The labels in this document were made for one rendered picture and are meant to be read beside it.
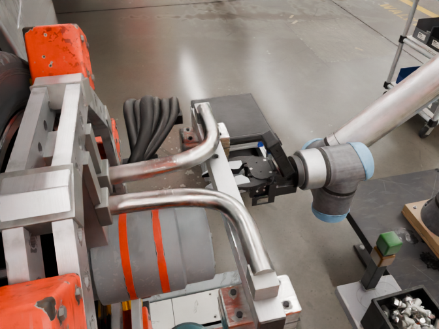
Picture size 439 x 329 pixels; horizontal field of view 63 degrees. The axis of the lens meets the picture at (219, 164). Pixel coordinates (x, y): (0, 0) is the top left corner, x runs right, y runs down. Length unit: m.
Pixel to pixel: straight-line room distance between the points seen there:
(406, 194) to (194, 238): 1.20
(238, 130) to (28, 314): 1.52
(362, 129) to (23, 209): 0.79
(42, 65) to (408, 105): 0.77
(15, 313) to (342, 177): 0.69
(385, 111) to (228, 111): 1.04
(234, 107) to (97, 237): 1.44
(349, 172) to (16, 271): 0.66
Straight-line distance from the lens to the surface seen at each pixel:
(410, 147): 2.45
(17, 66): 0.57
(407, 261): 1.41
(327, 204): 0.90
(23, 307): 0.28
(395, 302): 0.97
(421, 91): 0.96
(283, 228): 1.75
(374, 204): 1.54
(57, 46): 0.58
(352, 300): 1.07
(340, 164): 0.81
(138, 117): 0.58
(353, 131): 0.97
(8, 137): 0.49
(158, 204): 0.47
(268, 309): 0.41
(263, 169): 0.77
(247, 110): 1.87
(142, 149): 0.57
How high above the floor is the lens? 1.35
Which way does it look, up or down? 41 degrees down
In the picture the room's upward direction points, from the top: straight up
